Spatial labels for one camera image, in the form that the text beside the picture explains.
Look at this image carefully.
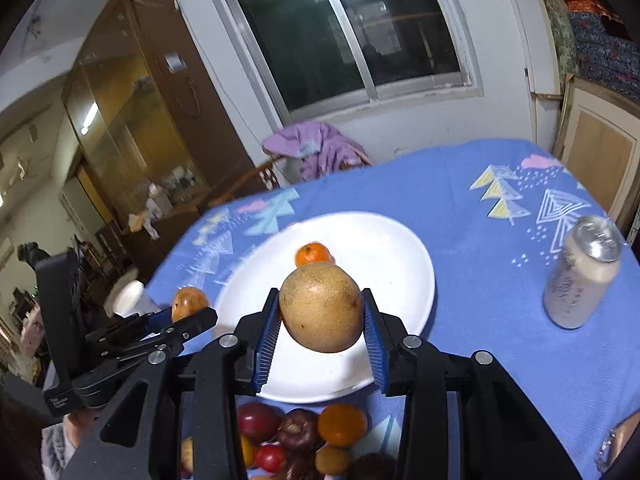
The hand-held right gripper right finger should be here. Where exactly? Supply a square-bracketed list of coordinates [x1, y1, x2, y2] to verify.
[361, 287, 586, 480]

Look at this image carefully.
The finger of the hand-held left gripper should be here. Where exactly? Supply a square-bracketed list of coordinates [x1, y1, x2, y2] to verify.
[85, 307, 175, 349]
[74, 306, 219, 391]

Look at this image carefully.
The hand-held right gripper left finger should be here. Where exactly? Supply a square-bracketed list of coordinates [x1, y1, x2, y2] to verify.
[60, 287, 281, 480]

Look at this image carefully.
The tan round fruit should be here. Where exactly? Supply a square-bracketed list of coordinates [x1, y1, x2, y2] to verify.
[171, 287, 210, 324]
[181, 437, 196, 479]

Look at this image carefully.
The large brown kiwi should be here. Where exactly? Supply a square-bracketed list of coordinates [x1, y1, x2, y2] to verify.
[279, 263, 364, 354]

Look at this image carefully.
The dark red plum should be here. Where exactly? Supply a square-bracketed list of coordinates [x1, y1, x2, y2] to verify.
[236, 401, 282, 445]

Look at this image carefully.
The white oval plate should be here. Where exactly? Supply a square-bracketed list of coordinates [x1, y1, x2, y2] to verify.
[212, 212, 436, 405]

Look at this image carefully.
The mandarin orange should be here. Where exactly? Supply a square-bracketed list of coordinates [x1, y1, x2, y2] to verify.
[294, 242, 336, 268]
[318, 403, 369, 448]

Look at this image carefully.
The dark mangosteen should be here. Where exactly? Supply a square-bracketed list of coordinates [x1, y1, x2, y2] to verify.
[347, 452, 398, 480]
[285, 452, 321, 480]
[276, 408, 322, 453]

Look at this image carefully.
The red cherry tomato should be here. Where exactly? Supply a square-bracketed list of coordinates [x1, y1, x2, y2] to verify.
[255, 444, 288, 475]

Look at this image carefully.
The pale orange fruit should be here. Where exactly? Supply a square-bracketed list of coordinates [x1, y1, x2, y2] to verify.
[315, 446, 351, 476]

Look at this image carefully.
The white printed paper cup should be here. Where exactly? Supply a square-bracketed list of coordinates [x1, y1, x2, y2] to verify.
[105, 280, 146, 318]

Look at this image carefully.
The tan crumpled paper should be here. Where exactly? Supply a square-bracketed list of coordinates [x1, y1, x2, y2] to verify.
[127, 210, 161, 241]

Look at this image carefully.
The blue printed tablecloth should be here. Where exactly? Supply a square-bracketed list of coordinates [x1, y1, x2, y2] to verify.
[145, 138, 640, 480]

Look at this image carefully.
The wooden armchair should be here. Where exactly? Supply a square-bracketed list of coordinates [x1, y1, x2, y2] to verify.
[207, 155, 286, 208]

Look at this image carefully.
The purple garment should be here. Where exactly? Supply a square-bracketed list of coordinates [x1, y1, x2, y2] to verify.
[261, 121, 373, 181]

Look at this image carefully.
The wooden glass cabinet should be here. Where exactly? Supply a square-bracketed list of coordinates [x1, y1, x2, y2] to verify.
[60, 0, 271, 271]

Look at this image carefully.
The white beverage can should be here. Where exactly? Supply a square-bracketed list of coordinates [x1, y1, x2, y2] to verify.
[543, 216, 624, 331]

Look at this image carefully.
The tan leather bag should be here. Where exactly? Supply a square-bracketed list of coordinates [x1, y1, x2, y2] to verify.
[595, 407, 640, 473]

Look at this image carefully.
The wooden framed panel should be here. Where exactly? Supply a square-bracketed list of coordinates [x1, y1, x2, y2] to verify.
[552, 75, 640, 233]

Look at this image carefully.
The sliding glass window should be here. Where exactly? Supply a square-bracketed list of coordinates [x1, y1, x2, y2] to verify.
[207, 0, 485, 126]

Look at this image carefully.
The white wooden board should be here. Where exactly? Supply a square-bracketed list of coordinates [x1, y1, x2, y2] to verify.
[500, 0, 562, 106]

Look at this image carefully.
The floral patterned panel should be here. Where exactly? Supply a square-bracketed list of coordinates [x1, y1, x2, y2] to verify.
[527, 0, 581, 81]

